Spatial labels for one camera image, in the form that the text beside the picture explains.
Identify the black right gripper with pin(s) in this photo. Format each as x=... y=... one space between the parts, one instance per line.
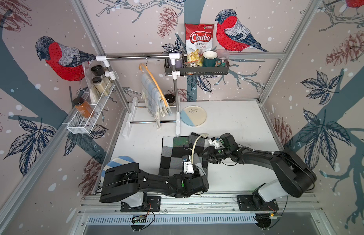
x=210 y=152

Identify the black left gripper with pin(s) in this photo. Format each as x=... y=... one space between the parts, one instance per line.
x=184 y=176

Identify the black grey checkered scarf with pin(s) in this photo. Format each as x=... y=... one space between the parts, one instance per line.
x=175 y=148

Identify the wooden clothes hanger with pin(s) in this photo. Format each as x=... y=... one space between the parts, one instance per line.
x=144 y=66

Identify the blue cream plaid scarf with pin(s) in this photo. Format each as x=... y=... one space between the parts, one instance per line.
x=153 y=101

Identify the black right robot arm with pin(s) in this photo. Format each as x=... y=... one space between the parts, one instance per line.
x=293 y=177

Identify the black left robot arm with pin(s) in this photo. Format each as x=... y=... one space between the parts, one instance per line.
x=129 y=185

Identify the blue beige ceramic plate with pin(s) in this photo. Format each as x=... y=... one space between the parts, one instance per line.
x=193 y=115

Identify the beige dark ceramic bowl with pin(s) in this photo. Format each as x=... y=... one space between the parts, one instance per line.
x=171 y=99

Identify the blue white striped plate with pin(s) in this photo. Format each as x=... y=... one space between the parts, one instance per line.
x=118 y=161

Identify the small snack packet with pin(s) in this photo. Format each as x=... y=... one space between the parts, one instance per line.
x=192 y=64

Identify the white metal clothes rack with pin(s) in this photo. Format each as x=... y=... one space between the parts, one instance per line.
x=106 y=59

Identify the dark green mug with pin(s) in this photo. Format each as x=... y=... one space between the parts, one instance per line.
x=210 y=59

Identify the purple cup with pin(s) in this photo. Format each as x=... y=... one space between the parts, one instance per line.
x=179 y=62

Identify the pink lidded jar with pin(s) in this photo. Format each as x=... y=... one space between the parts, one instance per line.
x=222 y=58

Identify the red Chuba chips bag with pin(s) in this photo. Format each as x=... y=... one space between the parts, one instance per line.
x=199 y=39

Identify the black lid spice jar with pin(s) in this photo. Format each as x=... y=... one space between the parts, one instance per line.
x=101 y=86
x=99 y=71

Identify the clear plastic bag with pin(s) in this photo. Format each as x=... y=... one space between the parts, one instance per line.
x=92 y=82

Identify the orange spice bottle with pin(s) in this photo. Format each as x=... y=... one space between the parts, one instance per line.
x=83 y=107

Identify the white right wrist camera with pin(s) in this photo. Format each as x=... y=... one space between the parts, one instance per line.
x=216 y=143

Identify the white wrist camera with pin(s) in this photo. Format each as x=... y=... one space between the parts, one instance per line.
x=188 y=165
x=216 y=143

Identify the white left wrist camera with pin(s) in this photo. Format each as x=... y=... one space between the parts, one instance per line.
x=188 y=165

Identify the black wall shelf tray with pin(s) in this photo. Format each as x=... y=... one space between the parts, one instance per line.
x=184 y=71

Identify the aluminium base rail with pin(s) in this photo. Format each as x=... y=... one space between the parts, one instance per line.
x=207 y=208

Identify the white wire wall basket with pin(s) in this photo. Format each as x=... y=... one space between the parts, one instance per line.
x=79 y=125

